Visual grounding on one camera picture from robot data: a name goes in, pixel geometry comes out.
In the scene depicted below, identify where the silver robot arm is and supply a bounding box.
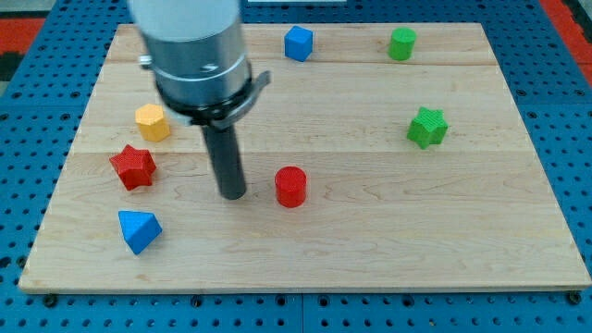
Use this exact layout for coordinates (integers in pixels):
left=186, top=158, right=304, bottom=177
left=128, top=0, right=271, bottom=130

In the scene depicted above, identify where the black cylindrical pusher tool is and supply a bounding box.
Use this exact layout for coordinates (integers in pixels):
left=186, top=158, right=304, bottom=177
left=202, top=126, right=246, bottom=200

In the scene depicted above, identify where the wooden board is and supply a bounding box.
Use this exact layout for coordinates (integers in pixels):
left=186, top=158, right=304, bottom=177
left=19, top=23, right=591, bottom=294

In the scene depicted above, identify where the red star block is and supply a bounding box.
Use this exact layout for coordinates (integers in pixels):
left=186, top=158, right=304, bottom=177
left=109, top=144, right=156, bottom=191

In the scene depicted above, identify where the blue cube block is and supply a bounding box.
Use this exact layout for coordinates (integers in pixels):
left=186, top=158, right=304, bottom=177
left=284, top=26, right=314, bottom=62

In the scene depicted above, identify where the green cylinder block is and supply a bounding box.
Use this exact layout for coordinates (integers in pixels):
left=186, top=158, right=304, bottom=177
left=388, top=27, right=417, bottom=61

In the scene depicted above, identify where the blue triangle block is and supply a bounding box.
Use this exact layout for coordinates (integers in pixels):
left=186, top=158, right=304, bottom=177
left=117, top=211, right=163, bottom=255

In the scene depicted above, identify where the yellow hexagon block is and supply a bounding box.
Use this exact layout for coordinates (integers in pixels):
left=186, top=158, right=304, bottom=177
left=135, top=104, right=170, bottom=142

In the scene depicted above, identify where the red cylinder block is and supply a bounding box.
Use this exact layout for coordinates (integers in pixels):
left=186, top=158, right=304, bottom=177
left=275, top=166, right=307, bottom=208

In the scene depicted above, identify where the green star block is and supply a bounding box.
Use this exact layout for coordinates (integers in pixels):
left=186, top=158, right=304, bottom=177
left=406, top=106, right=449, bottom=149

